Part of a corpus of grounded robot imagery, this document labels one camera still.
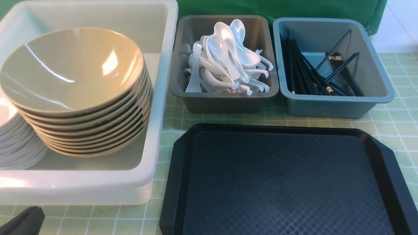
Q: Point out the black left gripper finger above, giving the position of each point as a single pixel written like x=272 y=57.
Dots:
x=28 y=222

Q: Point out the tan noodle bowl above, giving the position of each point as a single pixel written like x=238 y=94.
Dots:
x=72 y=70

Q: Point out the stack of tan noodle bowls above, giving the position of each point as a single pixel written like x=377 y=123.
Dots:
x=97 y=133

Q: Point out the stack of white dishes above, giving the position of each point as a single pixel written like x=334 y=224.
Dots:
x=20 y=146

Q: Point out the large white plastic tub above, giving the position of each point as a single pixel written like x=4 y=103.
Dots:
x=127 y=176

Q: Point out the black plastic serving tray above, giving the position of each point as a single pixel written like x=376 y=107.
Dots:
x=272 y=180

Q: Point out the pile of white soup spoons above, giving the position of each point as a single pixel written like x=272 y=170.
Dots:
x=220 y=63

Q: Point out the grey plastic spoon bin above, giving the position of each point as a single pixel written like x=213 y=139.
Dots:
x=257 y=36

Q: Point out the blue-grey plastic chopstick bin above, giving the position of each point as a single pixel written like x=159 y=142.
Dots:
x=316 y=37

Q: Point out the bundle of black chopsticks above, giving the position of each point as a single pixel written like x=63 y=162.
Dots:
x=304 y=79

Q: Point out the green cloth backdrop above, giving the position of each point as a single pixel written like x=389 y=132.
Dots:
x=368 y=13

